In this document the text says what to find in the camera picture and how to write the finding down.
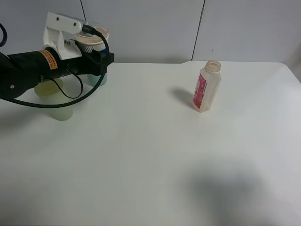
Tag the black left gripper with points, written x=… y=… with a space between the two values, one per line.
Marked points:
x=95 y=63

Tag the blue-sleeved clear cup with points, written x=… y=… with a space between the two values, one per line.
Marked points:
x=88 y=42

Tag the pink-labelled plastic drink bottle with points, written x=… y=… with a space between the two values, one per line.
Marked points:
x=207 y=85

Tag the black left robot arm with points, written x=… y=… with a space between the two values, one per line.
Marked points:
x=23 y=71

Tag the light green plastic cup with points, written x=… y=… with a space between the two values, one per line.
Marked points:
x=50 y=94

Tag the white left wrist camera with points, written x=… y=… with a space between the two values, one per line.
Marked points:
x=53 y=37

